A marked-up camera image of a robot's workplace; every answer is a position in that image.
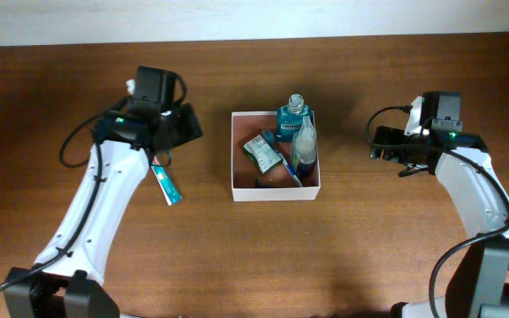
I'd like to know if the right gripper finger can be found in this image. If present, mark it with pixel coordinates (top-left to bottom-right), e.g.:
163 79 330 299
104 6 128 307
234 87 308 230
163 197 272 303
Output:
370 125 406 160
398 166 428 178

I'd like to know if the clear spray bottle blue liquid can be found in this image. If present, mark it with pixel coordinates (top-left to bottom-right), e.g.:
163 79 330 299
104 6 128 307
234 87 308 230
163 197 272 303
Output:
291 116 317 179

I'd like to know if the green white floss packet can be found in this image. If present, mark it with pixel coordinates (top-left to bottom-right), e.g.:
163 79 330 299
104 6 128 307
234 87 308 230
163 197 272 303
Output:
243 135 282 174

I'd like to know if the blue white toothbrush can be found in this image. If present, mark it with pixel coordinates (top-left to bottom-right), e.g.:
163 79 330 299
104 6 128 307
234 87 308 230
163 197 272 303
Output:
262 130 303 187

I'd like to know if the teal mouthwash bottle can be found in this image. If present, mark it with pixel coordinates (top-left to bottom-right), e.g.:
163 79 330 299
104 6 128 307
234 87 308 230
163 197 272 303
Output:
276 94 313 142

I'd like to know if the blue disposable razor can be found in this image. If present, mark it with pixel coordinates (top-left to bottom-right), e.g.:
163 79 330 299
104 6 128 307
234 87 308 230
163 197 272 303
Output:
254 178 277 188

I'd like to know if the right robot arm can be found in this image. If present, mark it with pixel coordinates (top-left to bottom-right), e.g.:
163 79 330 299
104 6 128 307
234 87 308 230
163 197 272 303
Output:
365 91 509 318

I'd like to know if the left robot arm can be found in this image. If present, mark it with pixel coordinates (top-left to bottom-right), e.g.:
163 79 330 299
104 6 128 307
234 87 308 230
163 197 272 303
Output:
0 66 202 317

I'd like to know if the white teal toothpaste tube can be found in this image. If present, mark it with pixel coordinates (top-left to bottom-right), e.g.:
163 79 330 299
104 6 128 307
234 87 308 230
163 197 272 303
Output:
151 156 182 206

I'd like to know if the white cardboard box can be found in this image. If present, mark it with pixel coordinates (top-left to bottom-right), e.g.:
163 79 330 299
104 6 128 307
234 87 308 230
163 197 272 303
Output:
231 110 322 201

